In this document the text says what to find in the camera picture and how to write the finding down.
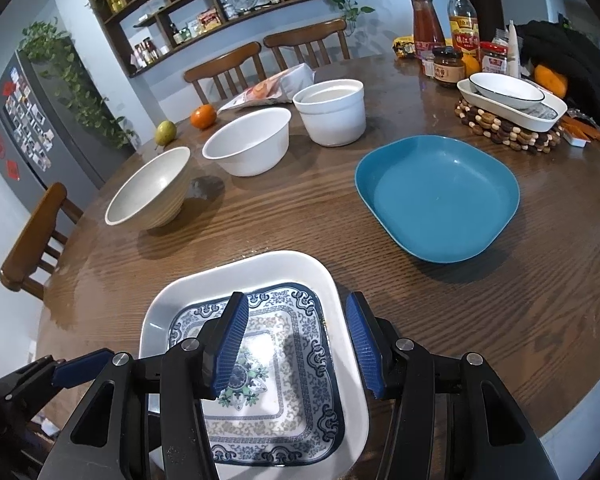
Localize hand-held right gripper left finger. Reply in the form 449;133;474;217
37;291;251;480

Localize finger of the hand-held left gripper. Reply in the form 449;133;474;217
0;351;115;411

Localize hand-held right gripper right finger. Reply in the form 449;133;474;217
345;290;553;480

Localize blue patterned square plate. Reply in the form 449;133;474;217
166;282;346;465

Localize white square plate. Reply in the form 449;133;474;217
139;250;370;467

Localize white deep round bowl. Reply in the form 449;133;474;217
292;79;367;148

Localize wooden chair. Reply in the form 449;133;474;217
0;182;85;301
263;17;352;68
183;41;264;106

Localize beige ribbed bowl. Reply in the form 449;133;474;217
104;146;193;231

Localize white wide bowl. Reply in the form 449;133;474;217
201;107;292;178

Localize green pear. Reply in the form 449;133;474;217
154;120;177;147

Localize grey refrigerator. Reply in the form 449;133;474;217
0;50;137;192

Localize wooden bead trivet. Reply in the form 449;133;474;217
454;97;565;156

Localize fridge magnets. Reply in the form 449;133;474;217
0;67;56;170

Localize white and orange snack bag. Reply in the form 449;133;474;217
216;64;315;112

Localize trailing green plant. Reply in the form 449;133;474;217
19;19;137;150

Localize dark lid sauce jar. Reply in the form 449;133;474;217
431;46;465;88

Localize white rectangular dish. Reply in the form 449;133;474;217
456;78;568;133

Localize black rimmed white oval dish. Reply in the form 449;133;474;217
468;72;546;111

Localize yellow snack packet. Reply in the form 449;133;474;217
391;35;422;61

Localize small sauce bottles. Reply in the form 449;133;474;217
131;36;162;69

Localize orange sachets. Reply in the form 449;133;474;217
560;112;600;149

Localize red lid jar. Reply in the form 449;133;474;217
479;41;511;78

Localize food packets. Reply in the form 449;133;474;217
186;7;227;35

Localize red sauce bottle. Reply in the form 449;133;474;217
413;0;447;58

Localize white tube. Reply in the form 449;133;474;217
506;20;524;79

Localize yellow cap vinegar bottle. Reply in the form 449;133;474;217
446;0;481;61

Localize black cloth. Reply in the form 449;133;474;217
517;19;600;127

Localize dark wooden wall shelf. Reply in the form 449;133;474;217
82;0;346;79

